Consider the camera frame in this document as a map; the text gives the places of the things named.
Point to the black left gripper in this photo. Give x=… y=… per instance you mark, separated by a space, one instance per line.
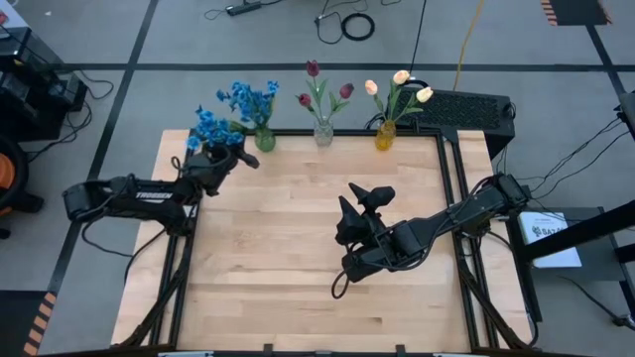
x=208 y=168

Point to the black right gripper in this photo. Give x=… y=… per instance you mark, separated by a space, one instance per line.
x=387 y=243

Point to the dark red artificial tulip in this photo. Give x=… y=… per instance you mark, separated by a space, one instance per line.
x=312 y=68
x=304 y=100
x=346 y=90

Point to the cream peach artificial tulip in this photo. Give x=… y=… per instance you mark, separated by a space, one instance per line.
x=401 y=77
x=371 y=87
x=424 y=94

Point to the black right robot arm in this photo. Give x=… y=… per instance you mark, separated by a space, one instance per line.
x=461 y=213

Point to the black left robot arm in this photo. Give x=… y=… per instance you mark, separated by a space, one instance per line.
x=114 y=198

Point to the green glass vase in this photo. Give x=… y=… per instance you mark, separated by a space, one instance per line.
x=265 y=141

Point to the yellow glass vase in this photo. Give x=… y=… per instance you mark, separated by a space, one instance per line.
x=385 y=139

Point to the clear glass vase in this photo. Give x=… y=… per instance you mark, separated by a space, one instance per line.
x=323 y=134

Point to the black perforated computer case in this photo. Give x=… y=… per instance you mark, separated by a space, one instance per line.
x=456 y=111

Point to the black power strip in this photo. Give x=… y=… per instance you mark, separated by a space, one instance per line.
x=243 y=8

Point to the white paper sign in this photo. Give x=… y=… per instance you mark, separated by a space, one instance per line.
x=546 y=248

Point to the silver aluminium bar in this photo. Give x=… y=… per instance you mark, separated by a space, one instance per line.
x=186 y=354

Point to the black equipment cart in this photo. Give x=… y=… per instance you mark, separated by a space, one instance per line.
x=30 y=89

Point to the black metal stand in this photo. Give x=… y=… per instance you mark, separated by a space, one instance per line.
x=585 y=230

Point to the orange and black machine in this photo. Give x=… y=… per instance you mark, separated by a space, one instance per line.
x=5 y=173

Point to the black hazard striped mat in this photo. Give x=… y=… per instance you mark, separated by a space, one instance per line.
x=15 y=322
x=575 y=12

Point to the black metal table frame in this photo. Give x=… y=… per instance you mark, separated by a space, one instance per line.
x=297 y=132

